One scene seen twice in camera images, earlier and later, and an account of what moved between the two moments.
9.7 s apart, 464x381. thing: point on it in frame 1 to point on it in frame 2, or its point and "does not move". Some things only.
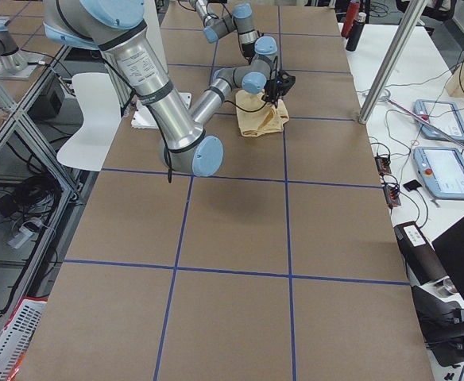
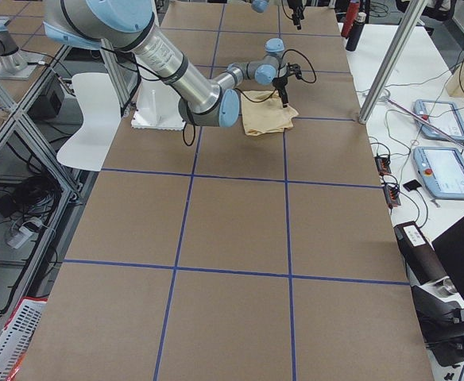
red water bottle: [351, 16] does not move
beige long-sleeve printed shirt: [257, 117] does not move
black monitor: [462, 252] does not move
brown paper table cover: [284, 265] does not move
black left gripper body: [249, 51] to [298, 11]
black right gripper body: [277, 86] to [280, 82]
